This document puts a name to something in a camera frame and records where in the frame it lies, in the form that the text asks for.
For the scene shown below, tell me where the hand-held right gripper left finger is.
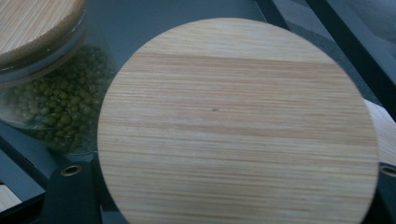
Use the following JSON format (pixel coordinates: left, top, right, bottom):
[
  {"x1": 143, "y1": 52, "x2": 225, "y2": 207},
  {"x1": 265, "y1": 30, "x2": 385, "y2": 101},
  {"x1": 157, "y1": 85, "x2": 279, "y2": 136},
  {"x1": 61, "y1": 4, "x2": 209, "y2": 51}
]
[{"x1": 40, "y1": 161, "x2": 104, "y2": 224}]

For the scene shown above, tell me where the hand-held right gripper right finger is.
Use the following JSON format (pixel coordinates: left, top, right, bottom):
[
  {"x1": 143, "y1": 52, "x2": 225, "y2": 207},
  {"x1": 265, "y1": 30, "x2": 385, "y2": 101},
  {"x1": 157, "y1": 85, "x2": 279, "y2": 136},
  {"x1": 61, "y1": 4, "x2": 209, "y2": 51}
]
[{"x1": 372, "y1": 164, "x2": 396, "y2": 224}]

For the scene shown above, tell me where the wooden cylinder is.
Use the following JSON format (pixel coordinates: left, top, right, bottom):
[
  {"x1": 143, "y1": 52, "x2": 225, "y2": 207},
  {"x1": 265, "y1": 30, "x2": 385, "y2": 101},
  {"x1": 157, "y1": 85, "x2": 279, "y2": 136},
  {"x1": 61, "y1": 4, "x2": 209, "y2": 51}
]
[
  {"x1": 96, "y1": 17, "x2": 381, "y2": 224},
  {"x1": 0, "y1": 0, "x2": 118, "y2": 155}
]

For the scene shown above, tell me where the dark grey corner rack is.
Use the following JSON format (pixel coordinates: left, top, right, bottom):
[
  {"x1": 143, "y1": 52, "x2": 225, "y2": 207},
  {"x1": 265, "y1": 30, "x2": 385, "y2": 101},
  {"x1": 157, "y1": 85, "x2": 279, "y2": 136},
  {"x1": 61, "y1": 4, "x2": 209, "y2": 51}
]
[{"x1": 0, "y1": 0, "x2": 396, "y2": 224}]

